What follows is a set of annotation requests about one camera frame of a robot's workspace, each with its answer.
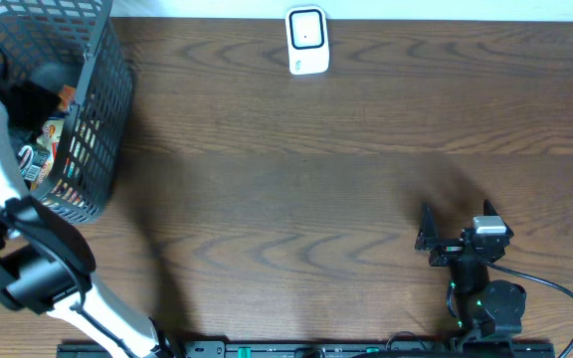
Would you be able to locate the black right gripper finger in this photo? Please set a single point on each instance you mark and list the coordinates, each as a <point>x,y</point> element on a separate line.
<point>488,208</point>
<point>428,230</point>

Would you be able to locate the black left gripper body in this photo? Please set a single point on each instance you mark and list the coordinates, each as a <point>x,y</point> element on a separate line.
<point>30,102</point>

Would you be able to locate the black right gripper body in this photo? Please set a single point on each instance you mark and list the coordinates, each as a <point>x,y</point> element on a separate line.
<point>447,249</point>

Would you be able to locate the yellow snack bag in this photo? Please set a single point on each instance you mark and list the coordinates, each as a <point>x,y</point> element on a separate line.
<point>49,139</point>

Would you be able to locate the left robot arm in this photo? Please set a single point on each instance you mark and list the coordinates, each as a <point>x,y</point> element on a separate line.
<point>47,266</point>

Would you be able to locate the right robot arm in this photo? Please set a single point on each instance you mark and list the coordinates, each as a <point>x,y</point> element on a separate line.
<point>486,309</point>

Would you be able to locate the white barcode scanner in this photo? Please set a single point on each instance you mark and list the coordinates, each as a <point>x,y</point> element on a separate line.
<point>307,41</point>

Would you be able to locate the orange snack packet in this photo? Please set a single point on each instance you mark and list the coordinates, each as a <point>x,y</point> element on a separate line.
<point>67,96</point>

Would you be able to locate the black round-logo snack packet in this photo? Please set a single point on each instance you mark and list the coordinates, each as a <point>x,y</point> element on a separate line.
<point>32,159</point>

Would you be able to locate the dark grey plastic basket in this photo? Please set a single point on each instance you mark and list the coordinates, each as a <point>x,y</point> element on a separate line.
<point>57,43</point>

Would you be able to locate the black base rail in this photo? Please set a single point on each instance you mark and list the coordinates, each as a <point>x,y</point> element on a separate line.
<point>219,349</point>

